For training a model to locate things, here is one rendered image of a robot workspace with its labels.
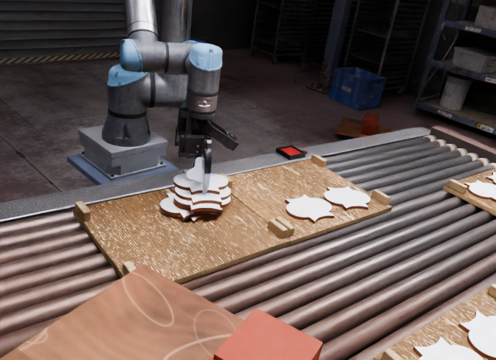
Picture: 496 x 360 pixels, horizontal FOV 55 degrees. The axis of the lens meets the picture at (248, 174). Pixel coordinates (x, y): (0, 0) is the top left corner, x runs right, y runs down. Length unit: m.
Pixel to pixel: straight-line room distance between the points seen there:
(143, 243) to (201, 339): 0.41
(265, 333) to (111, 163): 1.13
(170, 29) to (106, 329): 0.95
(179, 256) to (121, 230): 0.16
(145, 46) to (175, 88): 0.32
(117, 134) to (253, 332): 1.15
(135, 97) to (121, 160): 0.19
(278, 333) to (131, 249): 0.71
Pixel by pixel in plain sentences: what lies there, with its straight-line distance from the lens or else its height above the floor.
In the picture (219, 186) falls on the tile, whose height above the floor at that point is 1.00.
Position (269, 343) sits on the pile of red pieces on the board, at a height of 1.29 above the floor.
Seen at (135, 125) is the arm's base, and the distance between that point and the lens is 1.51.
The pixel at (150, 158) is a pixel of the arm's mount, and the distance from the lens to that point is 1.56.
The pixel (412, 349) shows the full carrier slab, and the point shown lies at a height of 0.94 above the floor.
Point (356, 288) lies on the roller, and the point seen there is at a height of 0.92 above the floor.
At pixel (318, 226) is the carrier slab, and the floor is 0.94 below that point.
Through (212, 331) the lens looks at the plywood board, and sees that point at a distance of 0.77.
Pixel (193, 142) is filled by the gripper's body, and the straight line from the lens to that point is 1.18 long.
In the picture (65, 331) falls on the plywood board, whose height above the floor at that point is 1.04.
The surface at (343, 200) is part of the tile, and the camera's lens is 1.42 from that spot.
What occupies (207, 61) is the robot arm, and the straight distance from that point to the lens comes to 1.12.
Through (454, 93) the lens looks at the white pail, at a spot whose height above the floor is 0.33.
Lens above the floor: 1.58
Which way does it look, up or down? 26 degrees down
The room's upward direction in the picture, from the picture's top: 9 degrees clockwise
